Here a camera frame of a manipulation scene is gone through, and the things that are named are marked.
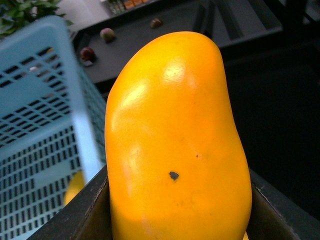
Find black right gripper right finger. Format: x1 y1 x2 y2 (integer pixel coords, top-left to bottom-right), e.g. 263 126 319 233
246 170 320 240

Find dark wooden display stand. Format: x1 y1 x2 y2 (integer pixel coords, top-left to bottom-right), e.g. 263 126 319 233
73 0 320 218

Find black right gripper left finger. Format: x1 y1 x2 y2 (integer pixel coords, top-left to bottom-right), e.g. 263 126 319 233
29 166 112 240

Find light blue plastic basket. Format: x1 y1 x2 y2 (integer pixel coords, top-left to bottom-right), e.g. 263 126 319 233
0 16 106 240

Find orange yellow mango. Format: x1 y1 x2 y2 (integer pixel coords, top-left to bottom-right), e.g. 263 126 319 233
105 31 252 240

